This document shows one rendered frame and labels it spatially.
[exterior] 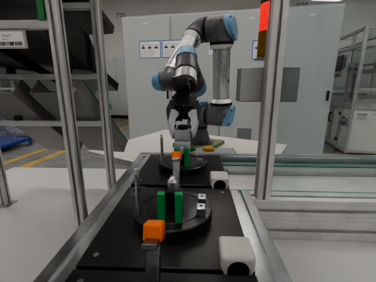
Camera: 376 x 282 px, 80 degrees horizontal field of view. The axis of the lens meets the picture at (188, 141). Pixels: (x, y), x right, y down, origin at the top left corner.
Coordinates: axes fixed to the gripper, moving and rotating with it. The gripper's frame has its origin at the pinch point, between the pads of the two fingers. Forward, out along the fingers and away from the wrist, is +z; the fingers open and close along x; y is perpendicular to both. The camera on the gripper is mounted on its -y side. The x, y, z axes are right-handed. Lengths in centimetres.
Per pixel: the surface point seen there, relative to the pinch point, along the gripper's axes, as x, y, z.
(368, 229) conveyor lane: -42.4, -0.3, 24.4
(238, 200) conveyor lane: -13.2, -4.9, 19.5
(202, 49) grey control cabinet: -12, 183, -253
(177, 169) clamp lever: 0.0, -11.8, 15.2
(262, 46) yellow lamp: -16.7, -23.5, -6.7
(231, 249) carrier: -8.8, -21.0, 30.0
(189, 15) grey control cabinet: 8, 153, -291
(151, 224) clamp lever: 0.4, -31.6, 28.4
